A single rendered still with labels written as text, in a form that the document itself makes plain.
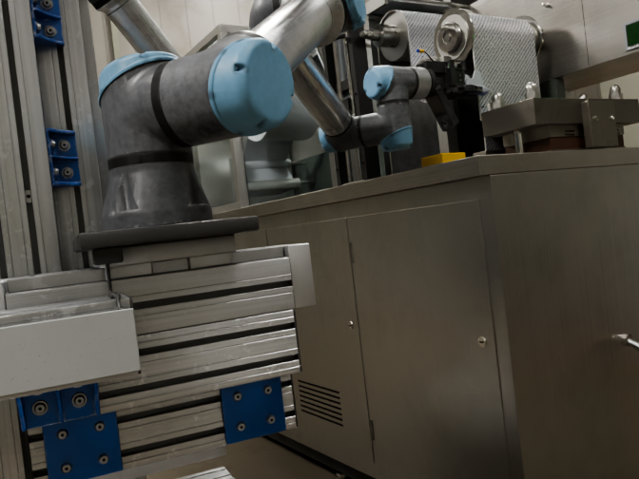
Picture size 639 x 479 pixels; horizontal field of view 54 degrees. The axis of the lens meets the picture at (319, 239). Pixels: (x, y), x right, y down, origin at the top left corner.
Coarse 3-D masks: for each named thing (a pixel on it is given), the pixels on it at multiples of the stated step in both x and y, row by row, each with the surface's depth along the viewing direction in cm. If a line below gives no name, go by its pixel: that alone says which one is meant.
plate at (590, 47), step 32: (512, 0) 188; (544, 0) 178; (576, 0) 170; (608, 0) 162; (544, 32) 179; (576, 32) 171; (608, 32) 163; (544, 64) 181; (576, 64) 172; (608, 64) 167
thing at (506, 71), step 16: (480, 48) 161; (480, 64) 161; (496, 64) 164; (512, 64) 167; (528, 64) 170; (496, 80) 163; (512, 80) 166; (528, 80) 170; (480, 96) 160; (512, 96) 166; (480, 112) 160
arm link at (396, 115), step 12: (384, 108) 143; (396, 108) 142; (408, 108) 144; (360, 120) 146; (372, 120) 145; (384, 120) 143; (396, 120) 142; (408, 120) 143; (360, 132) 146; (372, 132) 145; (384, 132) 143; (396, 132) 142; (408, 132) 143; (372, 144) 148; (384, 144) 144; (396, 144) 142; (408, 144) 143
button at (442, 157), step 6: (432, 156) 138; (438, 156) 136; (444, 156) 135; (450, 156) 136; (456, 156) 137; (462, 156) 138; (426, 162) 139; (432, 162) 138; (438, 162) 136; (444, 162) 135
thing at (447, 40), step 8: (448, 24) 163; (456, 24) 162; (440, 32) 165; (448, 32) 164; (456, 32) 161; (440, 40) 166; (448, 40) 163; (456, 40) 161; (440, 48) 166; (448, 48) 164; (456, 48) 163
